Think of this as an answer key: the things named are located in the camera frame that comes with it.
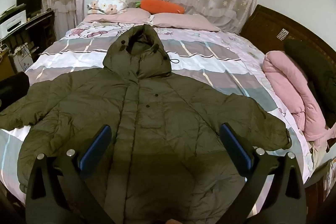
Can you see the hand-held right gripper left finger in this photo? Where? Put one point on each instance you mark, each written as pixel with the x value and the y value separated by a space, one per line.
pixel 95 148

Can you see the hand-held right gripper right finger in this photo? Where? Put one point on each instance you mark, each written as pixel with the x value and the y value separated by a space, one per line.
pixel 236 148

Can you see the olive green hooded puffer jacket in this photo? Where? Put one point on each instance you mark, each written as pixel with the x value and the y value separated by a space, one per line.
pixel 157 119

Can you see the dark desk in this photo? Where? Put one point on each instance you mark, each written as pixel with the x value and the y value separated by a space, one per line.
pixel 36 29

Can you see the white printer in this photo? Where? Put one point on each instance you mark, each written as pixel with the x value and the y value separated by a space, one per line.
pixel 11 22

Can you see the pink rolled quilt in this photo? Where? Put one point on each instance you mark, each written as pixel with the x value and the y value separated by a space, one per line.
pixel 288 87

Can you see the cartoon printed bed sheet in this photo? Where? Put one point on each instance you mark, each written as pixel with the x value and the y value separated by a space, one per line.
pixel 215 66

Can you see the black monitor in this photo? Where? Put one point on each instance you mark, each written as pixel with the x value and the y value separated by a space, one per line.
pixel 30 2

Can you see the white sticker sheet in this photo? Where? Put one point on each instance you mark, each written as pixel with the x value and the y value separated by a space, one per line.
pixel 282 34

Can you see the floral print pillow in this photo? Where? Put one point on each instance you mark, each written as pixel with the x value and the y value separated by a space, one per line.
pixel 107 5

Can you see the dark wooden headboard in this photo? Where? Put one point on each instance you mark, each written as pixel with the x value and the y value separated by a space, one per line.
pixel 262 22

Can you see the pink pillow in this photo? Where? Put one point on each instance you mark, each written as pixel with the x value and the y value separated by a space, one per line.
pixel 183 21
pixel 118 16

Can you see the orange carrot plush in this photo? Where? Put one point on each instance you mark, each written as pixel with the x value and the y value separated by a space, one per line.
pixel 162 5

